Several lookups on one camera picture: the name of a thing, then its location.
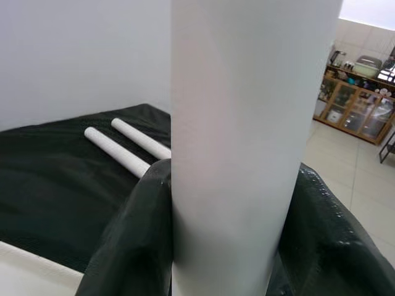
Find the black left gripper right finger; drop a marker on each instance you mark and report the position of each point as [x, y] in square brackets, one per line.
[324, 246]

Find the pale green dish rack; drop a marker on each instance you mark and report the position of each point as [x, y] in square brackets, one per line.
[367, 66]

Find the white plastic table leg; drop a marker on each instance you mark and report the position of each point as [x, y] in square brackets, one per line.
[240, 138]
[114, 151]
[139, 137]

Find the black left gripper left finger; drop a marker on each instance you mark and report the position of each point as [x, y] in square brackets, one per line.
[132, 240]

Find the black cloth table cover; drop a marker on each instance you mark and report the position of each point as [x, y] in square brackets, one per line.
[55, 185]

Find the white plastic children table top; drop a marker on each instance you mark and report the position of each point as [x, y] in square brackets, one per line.
[27, 271]

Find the black metal stand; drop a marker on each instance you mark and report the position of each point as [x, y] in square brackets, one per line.
[385, 151]

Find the wooden glass door cabinet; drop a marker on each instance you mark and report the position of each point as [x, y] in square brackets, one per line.
[351, 114]

